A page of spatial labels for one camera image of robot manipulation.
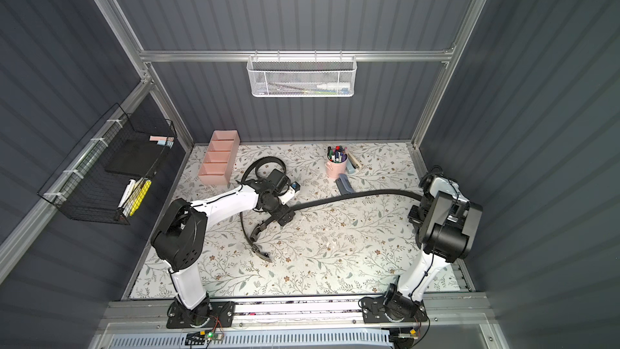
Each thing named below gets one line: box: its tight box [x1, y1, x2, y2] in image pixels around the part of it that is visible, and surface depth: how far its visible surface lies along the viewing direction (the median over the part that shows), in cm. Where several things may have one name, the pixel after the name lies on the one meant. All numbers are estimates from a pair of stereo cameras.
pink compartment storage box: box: [198, 129, 241, 186], surface depth 117 cm
